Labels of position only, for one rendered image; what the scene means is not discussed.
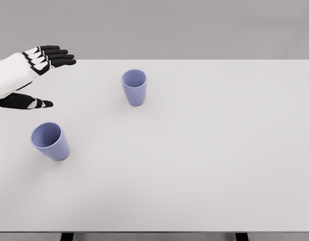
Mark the lavender blue plastic cup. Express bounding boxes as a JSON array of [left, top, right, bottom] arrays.
[[31, 122, 70, 162], [121, 69, 147, 107]]

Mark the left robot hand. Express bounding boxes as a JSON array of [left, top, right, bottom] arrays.
[[0, 45, 77, 110]]

